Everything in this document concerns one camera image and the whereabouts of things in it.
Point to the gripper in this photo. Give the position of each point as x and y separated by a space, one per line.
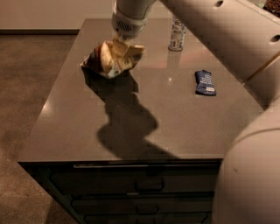
128 26

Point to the brown sea salt chip bag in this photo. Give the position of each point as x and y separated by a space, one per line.
99 62

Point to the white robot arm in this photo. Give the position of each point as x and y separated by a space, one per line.
243 38

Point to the blue snack bar wrapper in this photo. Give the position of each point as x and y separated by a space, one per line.
204 83

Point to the dark drawer cabinet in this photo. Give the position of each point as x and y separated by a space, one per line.
137 193

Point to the top drawer with handle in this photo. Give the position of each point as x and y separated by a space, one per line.
137 181

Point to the drawer with handle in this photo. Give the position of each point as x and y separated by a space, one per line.
143 205
137 181

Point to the middle drawer with handle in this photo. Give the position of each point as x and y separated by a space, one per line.
143 205

